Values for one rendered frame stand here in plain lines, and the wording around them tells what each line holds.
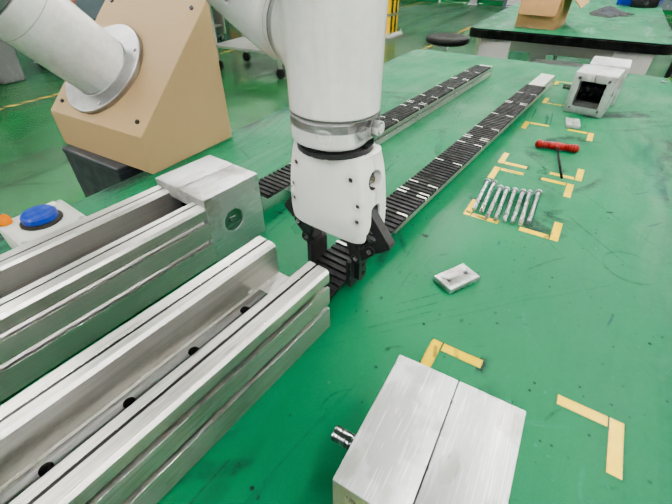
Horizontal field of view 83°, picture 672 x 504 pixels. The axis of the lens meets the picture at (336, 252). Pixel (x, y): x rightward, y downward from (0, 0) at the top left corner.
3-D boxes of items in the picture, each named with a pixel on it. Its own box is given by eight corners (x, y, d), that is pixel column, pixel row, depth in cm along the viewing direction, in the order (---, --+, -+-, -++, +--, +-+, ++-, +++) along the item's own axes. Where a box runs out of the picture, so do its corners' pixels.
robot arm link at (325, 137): (401, 105, 36) (398, 136, 38) (326, 89, 40) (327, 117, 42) (350, 133, 30) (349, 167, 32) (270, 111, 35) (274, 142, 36)
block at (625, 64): (572, 89, 113) (585, 54, 107) (616, 96, 108) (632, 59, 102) (566, 98, 107) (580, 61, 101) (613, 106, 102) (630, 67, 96)
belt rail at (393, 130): (478, 74, 127) (480, 64, 125) (490, 75, 125) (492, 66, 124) (281, 187, 67) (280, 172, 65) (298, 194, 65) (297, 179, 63)
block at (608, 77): (562, 99, 106) (575, 62, 100) (608, 108, 100) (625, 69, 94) (552, 109, 100) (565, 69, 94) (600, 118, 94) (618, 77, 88)
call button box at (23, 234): (78, 232, 57) (59, 195, 53) (113, 257, 52) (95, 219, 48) (18, 260, 52) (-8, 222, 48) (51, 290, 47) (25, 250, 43)
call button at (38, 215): (53, 212, 51) (46, 199, 50) (68, 222, 49) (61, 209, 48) (20, 226, 49) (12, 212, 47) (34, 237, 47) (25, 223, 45)
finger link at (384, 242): (407, 226, 38) (384, 257, 42) (350, 179, 39) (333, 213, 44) (402, 232, 37) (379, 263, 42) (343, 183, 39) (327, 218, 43)
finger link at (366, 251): (385, 238, 42) (381, 282, 46) (361, 228, 44) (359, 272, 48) (370, 253, 40) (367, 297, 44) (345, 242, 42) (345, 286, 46)
